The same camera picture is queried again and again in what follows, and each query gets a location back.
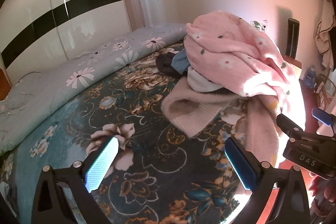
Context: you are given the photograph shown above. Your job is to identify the light wooden door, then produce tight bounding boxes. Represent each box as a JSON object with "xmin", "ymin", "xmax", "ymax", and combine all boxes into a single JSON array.
[{"xmin": 120, "ymin": 0, "xmax": 146, "ymax": 31}]

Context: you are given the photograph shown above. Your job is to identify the light blue daisy quilt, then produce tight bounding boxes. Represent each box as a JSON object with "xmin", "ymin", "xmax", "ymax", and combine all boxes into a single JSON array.
[{"xmin": 0, "ymin": 23, "xmax": 188, "ymax": 153}]

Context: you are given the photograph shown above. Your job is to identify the brown wooden table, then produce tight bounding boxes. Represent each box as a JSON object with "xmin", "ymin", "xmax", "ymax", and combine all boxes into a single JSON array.
[{"xmin": 283, "ymin": 55, "xmax": 302, "ymax": 80}]

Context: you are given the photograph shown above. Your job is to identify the blue garment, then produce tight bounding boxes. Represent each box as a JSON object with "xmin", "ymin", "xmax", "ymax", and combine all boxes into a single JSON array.
[{"xmin": 171, "ymin": 51, "xmax": 191, "ymax": 75}]

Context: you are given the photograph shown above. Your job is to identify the teal floral bedspread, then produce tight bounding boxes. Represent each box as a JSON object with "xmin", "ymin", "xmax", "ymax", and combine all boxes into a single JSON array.
[{"xmin": 0, "ymin": 40, "xmax": 305, "ymax": 224}]

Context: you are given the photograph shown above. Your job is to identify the white garment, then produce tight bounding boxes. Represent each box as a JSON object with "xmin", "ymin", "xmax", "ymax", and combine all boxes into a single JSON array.
[{"xmin": 187, "ymin": 67, "xmax": 223, "ymax": 93}]

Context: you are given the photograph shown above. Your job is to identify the beige knitted sweater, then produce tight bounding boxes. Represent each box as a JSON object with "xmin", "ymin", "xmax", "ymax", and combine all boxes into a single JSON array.
[{"xmin": 161, "ymin": 78, "xmax": 281, "ymax": 169}]

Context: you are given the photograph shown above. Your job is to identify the blue detergent bottle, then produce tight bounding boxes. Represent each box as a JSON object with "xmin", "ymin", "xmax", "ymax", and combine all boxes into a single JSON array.
[{"xmin": 304, "ymin": 66, "xmax": 317, "ymax": 88}]

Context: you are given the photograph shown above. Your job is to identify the white wardrobe with black stripe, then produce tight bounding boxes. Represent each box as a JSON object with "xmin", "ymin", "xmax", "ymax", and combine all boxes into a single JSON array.
[{"xmin": 0, "ymin": 0, "xmax": 132, "ymax": 85}]

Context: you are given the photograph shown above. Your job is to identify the dark garment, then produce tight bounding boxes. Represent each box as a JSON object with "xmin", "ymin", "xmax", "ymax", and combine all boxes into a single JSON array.
[{"xmin": 155, "ymin": 53, "xmax": 188, "ymax": 79}]

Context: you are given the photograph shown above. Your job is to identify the white wall socket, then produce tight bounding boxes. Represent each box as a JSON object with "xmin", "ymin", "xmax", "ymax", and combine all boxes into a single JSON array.
[{"xmin": 251, "ymin": 20, "xmax": 268, "ymax": 32}]

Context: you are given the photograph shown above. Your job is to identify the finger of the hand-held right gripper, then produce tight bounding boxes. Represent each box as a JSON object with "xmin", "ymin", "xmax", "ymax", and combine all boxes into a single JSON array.
[
  {"xmin": 276, "ymin": 113, "xmax": 305, "ymax": 138},
  {"xmin": 311, "ymin": 107, "xmax": 336, "ymax": 135}
]

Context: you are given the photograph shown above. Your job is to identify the red-brown wooden headboard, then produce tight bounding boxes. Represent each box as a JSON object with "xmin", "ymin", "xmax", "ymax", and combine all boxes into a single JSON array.
[{"xmin": 0, "ymin": 68, "xmax": 12, "ymax": 102}]

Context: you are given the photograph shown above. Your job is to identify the wicker chair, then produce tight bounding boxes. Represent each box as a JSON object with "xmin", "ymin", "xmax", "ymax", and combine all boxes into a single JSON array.
[{"xmin": 315, "ymin": 74, "xmax": 336, "ymax": 109}]

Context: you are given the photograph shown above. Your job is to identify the pink floral fleece garment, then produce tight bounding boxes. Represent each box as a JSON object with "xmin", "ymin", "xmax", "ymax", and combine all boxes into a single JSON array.
[{"xmin": 183, "ymin": 10, "xmax": 306, "ymax": 169}]

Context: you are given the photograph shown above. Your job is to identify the white hanging towel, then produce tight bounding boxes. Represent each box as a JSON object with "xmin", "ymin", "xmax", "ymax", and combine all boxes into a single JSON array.
[{"xmin": 314, "ymin": 0, "xmax": 336, "ymax": 69}]

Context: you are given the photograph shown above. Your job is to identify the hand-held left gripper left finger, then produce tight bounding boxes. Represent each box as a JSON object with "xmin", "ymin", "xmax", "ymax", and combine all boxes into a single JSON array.
[{"xmin": 31, "ymin": 135, "xmax": 120, "ymax": 224}]

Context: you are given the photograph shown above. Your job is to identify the black upright stand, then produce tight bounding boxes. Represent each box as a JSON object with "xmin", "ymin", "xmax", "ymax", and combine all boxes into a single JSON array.
[{"xmin": 287, "ymin": 18, "xmax": 300, "ymax": 60}]

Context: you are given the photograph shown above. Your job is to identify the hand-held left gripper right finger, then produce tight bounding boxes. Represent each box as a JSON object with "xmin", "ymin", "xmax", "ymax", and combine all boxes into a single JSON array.
[{"xmin": 224, "ymin": 136, "xmax": 312, "ymax": 224}]

